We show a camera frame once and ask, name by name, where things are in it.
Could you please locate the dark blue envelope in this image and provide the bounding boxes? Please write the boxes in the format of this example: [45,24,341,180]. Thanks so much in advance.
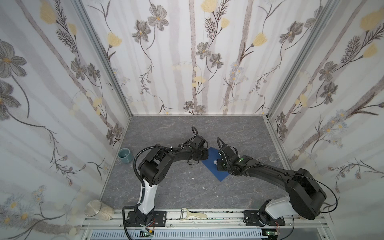
[203,147,229,182]

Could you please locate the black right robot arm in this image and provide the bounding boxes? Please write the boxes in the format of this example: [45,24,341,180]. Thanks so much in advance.
[217,142,327,227]

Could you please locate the teal ceramic cup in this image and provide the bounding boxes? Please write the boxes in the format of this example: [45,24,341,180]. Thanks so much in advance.
[118,148,134,164]

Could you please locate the cream handled peeler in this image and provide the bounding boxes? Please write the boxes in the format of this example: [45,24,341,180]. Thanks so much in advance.
[180,208,208,221]

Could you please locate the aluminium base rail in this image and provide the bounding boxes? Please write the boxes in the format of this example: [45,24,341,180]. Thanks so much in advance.
[79,209,335,240]

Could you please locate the clear glass cup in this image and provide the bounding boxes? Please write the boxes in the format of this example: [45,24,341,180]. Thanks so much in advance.
[269,152,280,163]

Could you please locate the glass jar with metal lid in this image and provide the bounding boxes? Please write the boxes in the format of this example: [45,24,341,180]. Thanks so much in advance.
[84,200,115,221]

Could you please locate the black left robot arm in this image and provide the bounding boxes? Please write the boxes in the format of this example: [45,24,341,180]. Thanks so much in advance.
[133,135,209,226]

